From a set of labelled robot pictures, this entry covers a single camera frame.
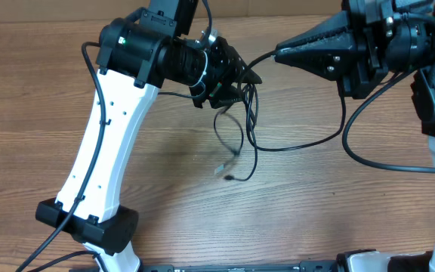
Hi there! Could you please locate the black barrel plug cable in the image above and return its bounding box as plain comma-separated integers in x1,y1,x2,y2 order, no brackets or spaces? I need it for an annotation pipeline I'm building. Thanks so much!
236,51,347,153

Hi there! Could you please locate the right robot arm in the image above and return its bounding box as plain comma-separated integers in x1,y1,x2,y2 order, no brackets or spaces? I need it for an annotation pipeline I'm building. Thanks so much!
275,0,435,271

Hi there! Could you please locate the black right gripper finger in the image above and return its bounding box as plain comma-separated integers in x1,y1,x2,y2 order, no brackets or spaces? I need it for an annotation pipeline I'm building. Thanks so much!
274,42,359,81
276,11,353,51

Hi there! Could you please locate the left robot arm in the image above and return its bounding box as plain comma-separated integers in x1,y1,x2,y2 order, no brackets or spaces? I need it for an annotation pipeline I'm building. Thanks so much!
35,0,261,271

